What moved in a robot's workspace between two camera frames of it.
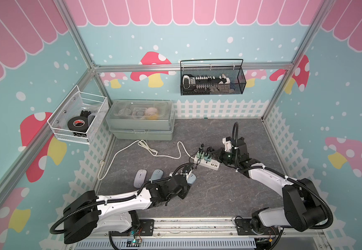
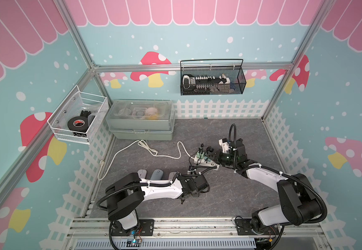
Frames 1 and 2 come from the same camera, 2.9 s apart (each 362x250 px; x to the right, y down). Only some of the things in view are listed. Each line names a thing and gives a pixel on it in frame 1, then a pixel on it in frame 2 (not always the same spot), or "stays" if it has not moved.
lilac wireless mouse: [140, 178] stays
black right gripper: [221, 151] stays
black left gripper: [185, 190] → [196, 194]
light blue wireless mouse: [157, 174] stays
